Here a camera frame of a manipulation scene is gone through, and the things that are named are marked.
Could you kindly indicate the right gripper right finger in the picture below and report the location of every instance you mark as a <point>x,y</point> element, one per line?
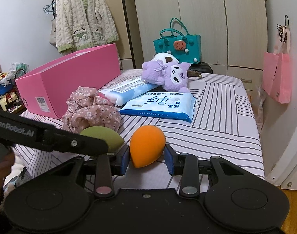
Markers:
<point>186,166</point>

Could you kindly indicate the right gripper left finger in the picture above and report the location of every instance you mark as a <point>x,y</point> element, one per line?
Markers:
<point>110,164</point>

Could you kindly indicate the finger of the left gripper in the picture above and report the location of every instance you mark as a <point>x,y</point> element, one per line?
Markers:
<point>15,129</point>

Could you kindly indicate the green makeup sponge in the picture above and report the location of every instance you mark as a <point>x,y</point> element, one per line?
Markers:
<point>112,138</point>

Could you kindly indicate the orange makeup sponge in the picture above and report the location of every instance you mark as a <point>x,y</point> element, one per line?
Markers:
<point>146,145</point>

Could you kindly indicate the blue wet wipes pack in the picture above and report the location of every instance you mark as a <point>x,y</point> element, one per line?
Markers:
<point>165,105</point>

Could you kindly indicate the pink floral cloth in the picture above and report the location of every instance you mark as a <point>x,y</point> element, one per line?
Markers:
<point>87,107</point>

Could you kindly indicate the white blue tissue pack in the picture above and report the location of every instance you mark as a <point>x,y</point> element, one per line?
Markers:
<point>120,93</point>

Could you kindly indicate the purple plush toy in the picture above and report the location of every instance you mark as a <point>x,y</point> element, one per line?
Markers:
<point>171,76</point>

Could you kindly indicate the person's left hand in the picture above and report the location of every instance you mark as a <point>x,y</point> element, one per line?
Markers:
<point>6,167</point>

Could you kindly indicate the pink storage box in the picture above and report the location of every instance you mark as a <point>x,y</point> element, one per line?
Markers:
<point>45,90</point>

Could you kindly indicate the black suitcase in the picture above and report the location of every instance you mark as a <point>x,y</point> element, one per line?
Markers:
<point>201,67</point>

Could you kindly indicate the white brown plush toy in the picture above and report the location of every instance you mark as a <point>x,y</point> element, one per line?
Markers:
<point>166,57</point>

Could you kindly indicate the teal felt handbag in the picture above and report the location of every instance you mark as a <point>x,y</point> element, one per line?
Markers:
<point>184,47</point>

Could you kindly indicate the blue clothes hanger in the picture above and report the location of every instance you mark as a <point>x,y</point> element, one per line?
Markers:
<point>49,9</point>

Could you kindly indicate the cream knitted cardigan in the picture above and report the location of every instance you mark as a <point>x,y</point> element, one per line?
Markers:
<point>82,24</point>

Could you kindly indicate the pink paper bag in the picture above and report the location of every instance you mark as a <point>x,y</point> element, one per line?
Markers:
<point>277,77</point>

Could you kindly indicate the beige wardrobe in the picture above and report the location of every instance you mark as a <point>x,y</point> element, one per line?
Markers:
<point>233,32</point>

